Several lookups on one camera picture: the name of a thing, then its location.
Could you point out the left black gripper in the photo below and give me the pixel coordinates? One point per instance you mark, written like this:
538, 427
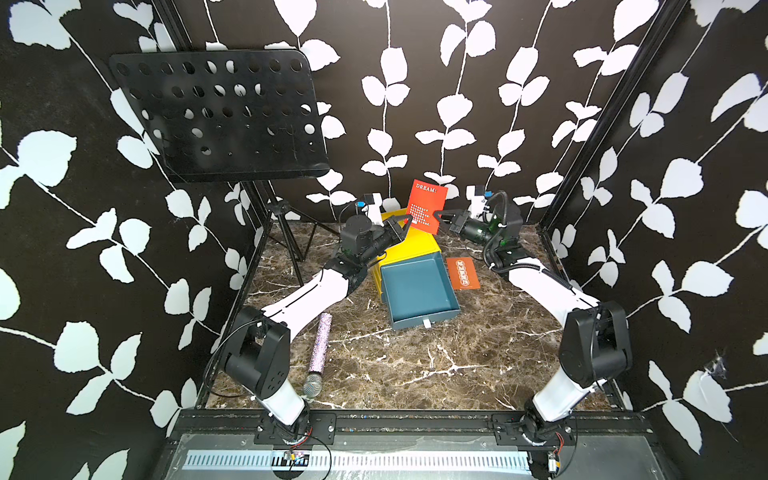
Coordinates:
391, 234

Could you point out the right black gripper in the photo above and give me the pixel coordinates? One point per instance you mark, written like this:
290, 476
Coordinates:
463, 222

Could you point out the red dream postcard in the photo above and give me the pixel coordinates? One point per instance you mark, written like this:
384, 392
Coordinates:
424, 201

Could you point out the orange postcard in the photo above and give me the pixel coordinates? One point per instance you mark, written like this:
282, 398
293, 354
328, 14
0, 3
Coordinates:
462, 273

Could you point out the teal top drawer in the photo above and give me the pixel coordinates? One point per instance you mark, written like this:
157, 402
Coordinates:
418, 292

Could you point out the yellow drawer cabinet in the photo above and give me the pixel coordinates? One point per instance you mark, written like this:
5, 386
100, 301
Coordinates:
416, 244

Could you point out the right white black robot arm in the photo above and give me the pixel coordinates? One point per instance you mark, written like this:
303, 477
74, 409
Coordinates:
595, 344

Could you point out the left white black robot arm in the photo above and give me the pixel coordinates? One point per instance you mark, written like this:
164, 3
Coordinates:
256, 353

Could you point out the black tripod stand legs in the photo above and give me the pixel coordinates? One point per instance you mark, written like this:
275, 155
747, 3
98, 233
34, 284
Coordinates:
271, 206

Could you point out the glitter purple microphone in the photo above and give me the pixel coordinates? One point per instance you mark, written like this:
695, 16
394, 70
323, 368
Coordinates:
313, 384

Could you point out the black perforated music stand tray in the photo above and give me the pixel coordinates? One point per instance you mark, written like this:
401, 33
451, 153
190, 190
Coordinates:
228, 115

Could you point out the black base rail with mounts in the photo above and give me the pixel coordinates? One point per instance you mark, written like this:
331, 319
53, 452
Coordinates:
609, 432

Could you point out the white slotted cable duct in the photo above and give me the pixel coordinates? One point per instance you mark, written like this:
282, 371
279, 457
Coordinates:
514, 462

